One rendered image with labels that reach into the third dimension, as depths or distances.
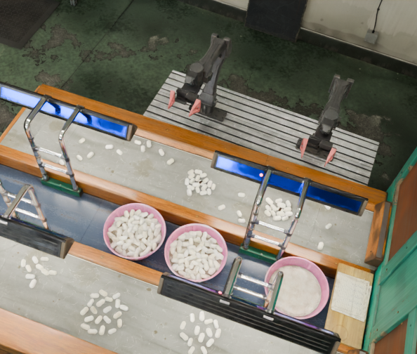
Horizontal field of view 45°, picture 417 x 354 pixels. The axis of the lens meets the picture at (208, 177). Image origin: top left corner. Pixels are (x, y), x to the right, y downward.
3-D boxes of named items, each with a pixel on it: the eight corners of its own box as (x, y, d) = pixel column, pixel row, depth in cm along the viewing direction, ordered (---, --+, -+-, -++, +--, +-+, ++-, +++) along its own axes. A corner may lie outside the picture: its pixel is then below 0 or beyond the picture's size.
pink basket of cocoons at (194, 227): (165, 233, 224) (164, 223, 216) (223, 232, 226) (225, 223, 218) (163, 289, 209) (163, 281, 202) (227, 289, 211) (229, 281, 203)
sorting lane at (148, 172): (31, 104, 254) (30, 101, 253) (381, 217, 231) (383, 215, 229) (-2, 148, 238) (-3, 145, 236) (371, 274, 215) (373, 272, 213)
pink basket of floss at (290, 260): (250, 277, 215) (253, 269, 207) (304, 257, 222) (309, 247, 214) (279, 336, 202) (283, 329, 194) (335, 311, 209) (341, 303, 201)
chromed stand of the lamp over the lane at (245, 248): (250, 217, 231) (265, 161, 194) (291, 230, 229) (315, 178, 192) (238, 252, 221) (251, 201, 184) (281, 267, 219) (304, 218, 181)
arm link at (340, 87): (340, 120, 210) (356, 73, 226) (319, 113, 212) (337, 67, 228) (332, 138, 221) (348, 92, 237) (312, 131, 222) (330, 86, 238)
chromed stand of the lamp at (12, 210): (17, 221, 223) (-13, 164, 185) (58, 235, 220) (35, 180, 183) (-6, 258, 212) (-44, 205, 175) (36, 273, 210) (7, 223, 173)
